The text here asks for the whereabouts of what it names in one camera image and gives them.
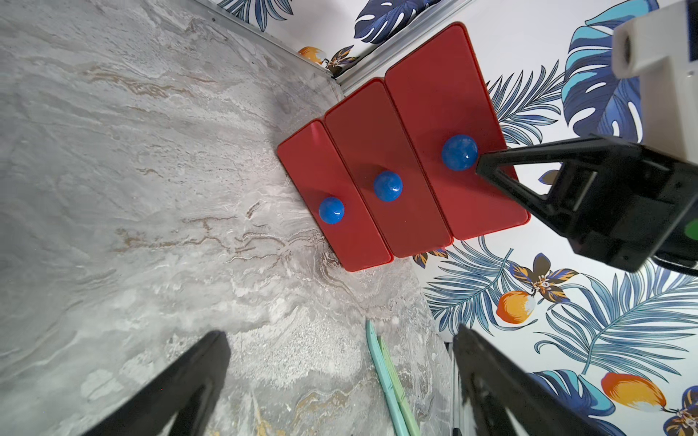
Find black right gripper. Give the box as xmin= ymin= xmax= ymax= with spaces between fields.
xmin=476 ymin=136 xmax=697 ymax=271

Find red top drawer blue knob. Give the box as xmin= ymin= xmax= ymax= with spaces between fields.
xmin=385 ymin=22 xmax=531 ymax=240

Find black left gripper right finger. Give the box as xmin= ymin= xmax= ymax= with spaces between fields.
xmin=453 ymin=326 xmax=605 ymax=435

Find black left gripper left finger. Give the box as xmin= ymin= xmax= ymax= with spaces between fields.
xmin=87 ymin=331 xmax=231 ymax=435

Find teal fruit knife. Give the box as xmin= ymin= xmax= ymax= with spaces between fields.
xmin=365 ymin=320 xmax=409 ymax=436

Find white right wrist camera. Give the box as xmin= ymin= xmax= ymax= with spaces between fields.
xmin=612 ymin=1 xmax=697 ymax=165

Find red three-drawer cabinet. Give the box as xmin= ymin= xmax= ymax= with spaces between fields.
xmin=277 ymin=23 xmax=530 ymax=272

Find green fruit knife right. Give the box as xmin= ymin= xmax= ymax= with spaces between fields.
xmin=378 ymin=336 xmax=421 ymax=436

